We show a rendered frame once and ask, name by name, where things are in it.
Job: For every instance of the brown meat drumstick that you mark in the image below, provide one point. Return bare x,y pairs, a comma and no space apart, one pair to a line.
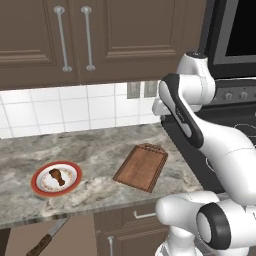
56,175

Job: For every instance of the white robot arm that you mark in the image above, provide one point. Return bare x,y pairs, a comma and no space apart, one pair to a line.
230,156

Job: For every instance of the brown drawer front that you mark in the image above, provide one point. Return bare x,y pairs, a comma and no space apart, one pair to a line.
113,220

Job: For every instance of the open brown drawer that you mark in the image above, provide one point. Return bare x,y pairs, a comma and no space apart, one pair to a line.
76,236

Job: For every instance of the black stove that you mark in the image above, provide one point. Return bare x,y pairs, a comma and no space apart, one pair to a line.
186,156

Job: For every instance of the grey wall socket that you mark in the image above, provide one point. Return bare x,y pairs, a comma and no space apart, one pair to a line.
133,90
150,89

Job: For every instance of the red rimmed white plate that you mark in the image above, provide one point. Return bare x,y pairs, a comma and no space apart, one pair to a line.
71,180

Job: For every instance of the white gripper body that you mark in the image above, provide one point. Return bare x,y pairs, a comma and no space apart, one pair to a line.
159,108

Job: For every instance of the brown wall cupboard door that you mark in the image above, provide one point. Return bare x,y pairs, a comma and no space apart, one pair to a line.
30,36
140,33

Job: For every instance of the black microwave oven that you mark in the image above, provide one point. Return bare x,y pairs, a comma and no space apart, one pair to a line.
233,33

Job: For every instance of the brown base cupboard door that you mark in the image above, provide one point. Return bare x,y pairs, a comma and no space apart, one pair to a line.
140,243

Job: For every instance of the brown wooden cutting board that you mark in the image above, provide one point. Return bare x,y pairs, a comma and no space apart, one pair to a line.
141,168

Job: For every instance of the silver stove knob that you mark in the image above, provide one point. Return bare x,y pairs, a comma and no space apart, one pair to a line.
244,95
228,96

